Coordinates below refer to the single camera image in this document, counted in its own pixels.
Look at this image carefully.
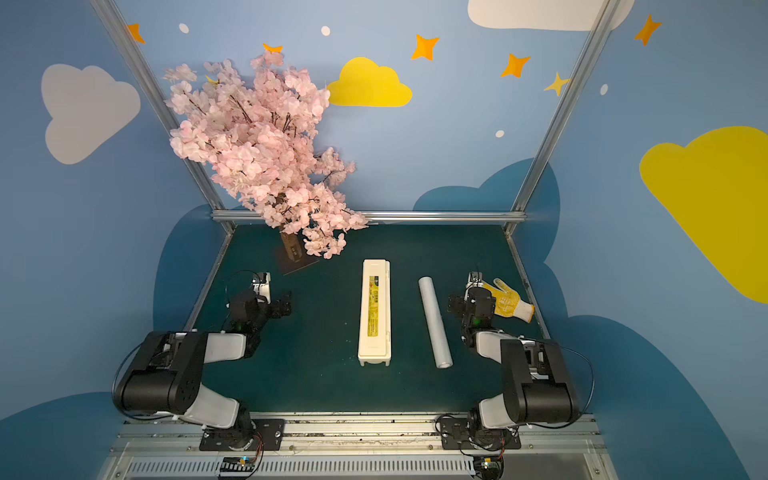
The white plastic wrap roll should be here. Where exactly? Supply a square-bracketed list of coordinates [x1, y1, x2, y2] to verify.
[418, 276, 453, 369]

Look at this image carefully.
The cream plastic wrap dispenser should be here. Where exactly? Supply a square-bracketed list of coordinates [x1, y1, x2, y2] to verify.
[358, 259, 392, 366]

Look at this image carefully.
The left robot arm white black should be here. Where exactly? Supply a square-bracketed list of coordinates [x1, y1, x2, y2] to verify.
[112, 290, 292, 453]

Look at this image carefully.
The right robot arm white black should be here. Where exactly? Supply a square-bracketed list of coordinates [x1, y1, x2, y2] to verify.
[448, 286, 581, 431]

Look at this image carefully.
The yellow white work glove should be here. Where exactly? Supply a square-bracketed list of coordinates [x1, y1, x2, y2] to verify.
[481, 278, 535, 323]

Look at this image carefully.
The small green circuit board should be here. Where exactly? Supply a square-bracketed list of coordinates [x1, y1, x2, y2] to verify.
[217, 456, 257, 479]

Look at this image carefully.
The pink cherry blossom tree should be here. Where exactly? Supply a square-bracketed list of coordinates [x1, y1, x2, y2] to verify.
[164, 48, 368, 259]

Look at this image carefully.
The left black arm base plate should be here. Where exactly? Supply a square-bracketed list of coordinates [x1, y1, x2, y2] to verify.
[199, 418, 286, 452]

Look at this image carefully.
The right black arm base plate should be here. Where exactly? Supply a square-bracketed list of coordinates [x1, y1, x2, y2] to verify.
[434, 414, 521, 452]

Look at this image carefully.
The aluminium front rail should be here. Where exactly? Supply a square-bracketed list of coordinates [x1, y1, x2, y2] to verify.
[98, 412, 618, 479]

